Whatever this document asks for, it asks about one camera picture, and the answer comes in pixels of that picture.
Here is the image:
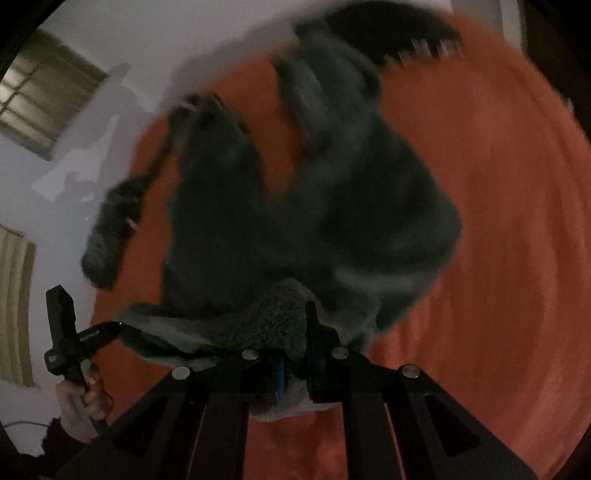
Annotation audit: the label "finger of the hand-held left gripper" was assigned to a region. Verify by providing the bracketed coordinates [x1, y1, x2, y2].
[98, 321, 124, 343]

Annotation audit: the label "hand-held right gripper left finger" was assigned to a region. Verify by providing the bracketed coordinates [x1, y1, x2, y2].
[55, 347, 287, 480]

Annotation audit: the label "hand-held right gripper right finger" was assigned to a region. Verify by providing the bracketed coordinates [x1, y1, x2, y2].
[305, 301, 539, 480]

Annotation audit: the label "green fleece pants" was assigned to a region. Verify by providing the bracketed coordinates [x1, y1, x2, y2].
[113, 18, 462, 423]

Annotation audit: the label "person's left forearm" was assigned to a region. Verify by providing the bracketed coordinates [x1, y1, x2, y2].
[39, 415, 100, 468]

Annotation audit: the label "folded black printed clothes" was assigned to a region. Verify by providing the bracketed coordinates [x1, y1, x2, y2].
[323, 2, 465, 70]

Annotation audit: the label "person's left hand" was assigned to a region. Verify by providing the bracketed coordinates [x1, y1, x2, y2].
[55, 362, 115, 444]

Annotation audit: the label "beige slatted shutter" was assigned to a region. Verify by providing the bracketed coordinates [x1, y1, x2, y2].
[0, 225, 38, 388]

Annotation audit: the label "green fleece top striped cuffs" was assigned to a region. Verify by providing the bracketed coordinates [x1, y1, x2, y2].
[81, 95, 204, 291]

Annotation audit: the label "orange blanket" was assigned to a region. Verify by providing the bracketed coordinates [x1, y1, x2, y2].
[90, 9, 591, 480]

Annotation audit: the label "barred window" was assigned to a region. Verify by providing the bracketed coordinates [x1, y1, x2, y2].
[0, 30, 110, 161]

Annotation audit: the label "brown wooden door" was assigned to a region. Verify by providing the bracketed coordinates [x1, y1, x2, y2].
[524, 0, 591, 153]

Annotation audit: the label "white cable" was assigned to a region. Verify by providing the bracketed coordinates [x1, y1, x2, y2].
[2, 418, 54, 430]

